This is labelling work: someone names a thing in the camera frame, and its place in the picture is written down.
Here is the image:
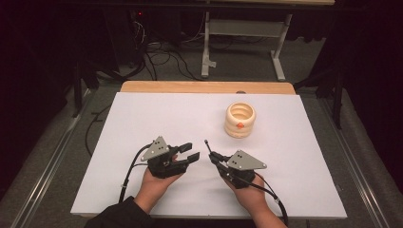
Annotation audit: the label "person's left hand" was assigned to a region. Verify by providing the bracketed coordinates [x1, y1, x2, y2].
[134, 154, 185, 214]

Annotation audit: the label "cream ribbed pen holder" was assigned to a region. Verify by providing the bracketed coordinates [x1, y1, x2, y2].
[223, 101, 257, 139]

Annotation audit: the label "black metal stand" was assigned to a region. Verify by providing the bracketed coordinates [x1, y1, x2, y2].
[70, 60, 100, 119]
[293, 63, 347, 130]

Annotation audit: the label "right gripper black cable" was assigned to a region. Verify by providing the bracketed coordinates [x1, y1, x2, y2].
[240, 172, 290, 227]

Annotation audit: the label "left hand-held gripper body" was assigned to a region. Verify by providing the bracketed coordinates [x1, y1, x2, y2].
[141, 136, 191, 180]

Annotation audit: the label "black pen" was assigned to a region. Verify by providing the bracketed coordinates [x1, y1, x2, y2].
[203, 139, 214, 156]

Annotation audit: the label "person's right hand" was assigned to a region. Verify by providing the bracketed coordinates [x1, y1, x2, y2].
[221, 173, 270, 217]

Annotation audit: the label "white board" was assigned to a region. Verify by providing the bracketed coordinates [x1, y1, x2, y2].
[69, 91, 348, 220]

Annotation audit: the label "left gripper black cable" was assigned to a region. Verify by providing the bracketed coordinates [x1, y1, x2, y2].
[118, 142, 154, 204]

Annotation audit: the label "bundle of floor cables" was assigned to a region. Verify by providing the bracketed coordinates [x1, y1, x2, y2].
[127, 12, 203, 82]

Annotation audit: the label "black floor cable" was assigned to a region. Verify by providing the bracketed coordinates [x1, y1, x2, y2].
[85, 104, 112, 158]

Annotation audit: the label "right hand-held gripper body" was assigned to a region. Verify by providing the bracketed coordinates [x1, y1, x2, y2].
[218, 149, 268, 190]

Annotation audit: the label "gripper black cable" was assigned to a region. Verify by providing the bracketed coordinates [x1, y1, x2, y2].
[118, 142, 154, 204]
[240, 172, 290, 227]

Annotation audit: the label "wooden table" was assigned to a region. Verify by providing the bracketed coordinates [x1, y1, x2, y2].
[120, 80, 297, 95]

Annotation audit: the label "metal floor rail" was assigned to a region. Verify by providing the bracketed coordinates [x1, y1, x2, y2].
[9, 88, 93, 228]
[318, 97, 394, 228]

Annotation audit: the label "white metal desk frame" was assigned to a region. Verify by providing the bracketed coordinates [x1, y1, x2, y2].
[201, 10, 293, 82]

